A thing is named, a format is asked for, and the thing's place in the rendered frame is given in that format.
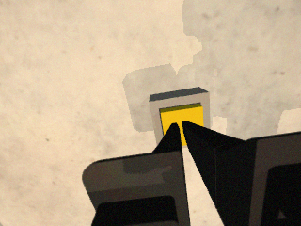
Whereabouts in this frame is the yellow button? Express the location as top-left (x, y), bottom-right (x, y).
top-left (149, 87), bottom-right (211, 148)

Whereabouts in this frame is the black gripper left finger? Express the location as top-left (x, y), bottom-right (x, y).
top-left (82, 122), bottom-right (191, 226)

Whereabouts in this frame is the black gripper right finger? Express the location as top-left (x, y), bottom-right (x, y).
top-left (182, 121), bottom-right (301, 226)

